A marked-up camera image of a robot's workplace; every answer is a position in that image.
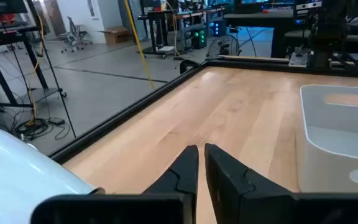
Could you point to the black floor fan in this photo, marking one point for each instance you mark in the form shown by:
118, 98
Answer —
224, 46

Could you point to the cardboard box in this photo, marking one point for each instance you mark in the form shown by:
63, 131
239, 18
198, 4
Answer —
117, 35

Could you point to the white spotlight lamp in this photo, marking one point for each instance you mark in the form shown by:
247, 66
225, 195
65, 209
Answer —
17, 174

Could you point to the grey office chair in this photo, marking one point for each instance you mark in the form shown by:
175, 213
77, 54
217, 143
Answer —
73, 34

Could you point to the white plastic bin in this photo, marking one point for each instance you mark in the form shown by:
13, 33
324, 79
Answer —
322, 174

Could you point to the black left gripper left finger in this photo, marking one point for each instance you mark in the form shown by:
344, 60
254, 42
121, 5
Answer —
183, 177

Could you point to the black corner clamp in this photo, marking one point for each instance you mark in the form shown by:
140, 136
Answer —
188, 63

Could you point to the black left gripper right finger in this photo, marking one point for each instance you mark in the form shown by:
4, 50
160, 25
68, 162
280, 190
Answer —
225, 186

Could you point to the black desk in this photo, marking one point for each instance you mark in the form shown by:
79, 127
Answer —
2, 39
157, 15

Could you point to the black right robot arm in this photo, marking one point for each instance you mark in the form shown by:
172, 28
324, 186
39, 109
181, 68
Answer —
325, 37

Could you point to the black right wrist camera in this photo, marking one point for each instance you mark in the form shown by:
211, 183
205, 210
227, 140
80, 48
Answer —
306, 11

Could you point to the computer tower with green lights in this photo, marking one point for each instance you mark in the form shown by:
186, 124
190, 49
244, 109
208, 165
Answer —
199, 39

